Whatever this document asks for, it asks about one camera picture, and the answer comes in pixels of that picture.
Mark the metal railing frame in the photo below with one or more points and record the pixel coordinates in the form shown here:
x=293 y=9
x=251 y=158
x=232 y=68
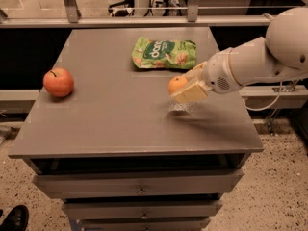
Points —
x=147 y=13

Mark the orange fruit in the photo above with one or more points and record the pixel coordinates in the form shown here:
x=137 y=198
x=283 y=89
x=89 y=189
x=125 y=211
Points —
x=176 y=83

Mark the red apple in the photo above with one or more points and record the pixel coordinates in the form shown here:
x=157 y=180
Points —
x=58 y=82

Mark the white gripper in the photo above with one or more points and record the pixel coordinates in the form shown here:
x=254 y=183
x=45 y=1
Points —
x=218 y=73

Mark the black office chair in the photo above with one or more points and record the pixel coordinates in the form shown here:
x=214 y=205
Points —
x=122 y=9

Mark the black shoe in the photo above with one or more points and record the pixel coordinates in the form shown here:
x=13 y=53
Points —
x=16 y=220

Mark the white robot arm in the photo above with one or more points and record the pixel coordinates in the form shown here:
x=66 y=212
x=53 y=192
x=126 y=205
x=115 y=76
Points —
x=281 y=55

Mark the green rice chip bag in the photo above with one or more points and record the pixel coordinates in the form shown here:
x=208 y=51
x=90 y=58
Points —
x=167 y=54

